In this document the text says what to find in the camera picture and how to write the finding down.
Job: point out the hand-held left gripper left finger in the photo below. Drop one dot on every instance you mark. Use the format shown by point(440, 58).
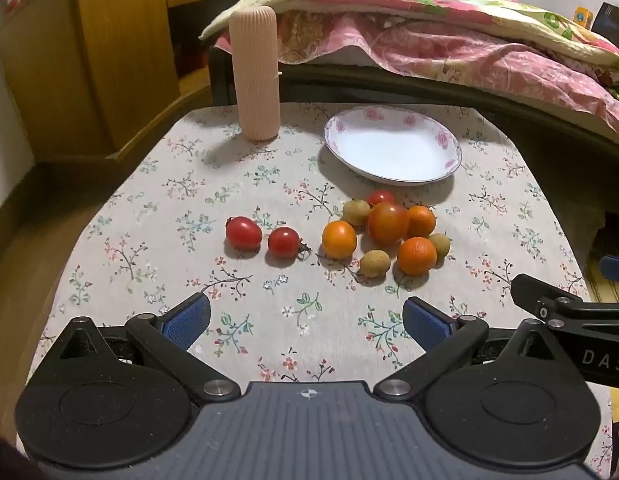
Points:
point(187, 322)

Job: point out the white floral plate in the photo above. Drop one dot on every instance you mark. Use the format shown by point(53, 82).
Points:
point(392, 147)

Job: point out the pink ribbed cylinder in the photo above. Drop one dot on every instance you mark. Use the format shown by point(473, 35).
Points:
point(255, 75)

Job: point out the dark orange mandarin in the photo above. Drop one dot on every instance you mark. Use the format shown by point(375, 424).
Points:
point(417, 256)

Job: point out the brown longan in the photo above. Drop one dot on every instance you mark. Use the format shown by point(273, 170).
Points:
point(356, 211)
point(442, 246)
point(375, 264)

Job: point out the floral tablecloth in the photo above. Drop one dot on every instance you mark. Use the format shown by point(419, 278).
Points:
point(139, 240)

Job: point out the pink floral bed sheet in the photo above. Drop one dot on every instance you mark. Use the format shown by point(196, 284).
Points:
point(439, 55)

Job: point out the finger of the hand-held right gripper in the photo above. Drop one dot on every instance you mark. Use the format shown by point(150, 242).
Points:
point(534, 292)
point(617, 267)

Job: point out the black box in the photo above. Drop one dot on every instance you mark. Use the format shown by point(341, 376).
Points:
point(612, 27)

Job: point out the wooden cabinet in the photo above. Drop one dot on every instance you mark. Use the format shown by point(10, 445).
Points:
point(89, 50)

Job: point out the large orange-red tomato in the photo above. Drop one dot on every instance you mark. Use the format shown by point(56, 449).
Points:
point(388, 222)

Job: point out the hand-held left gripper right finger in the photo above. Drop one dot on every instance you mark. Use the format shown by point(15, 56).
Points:
point(427, 325)

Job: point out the small red cherry tomato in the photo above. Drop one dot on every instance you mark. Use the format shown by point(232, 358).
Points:
point(381, 196)

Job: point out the light orange mandarin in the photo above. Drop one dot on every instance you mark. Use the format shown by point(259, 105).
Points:
point(339, 239)

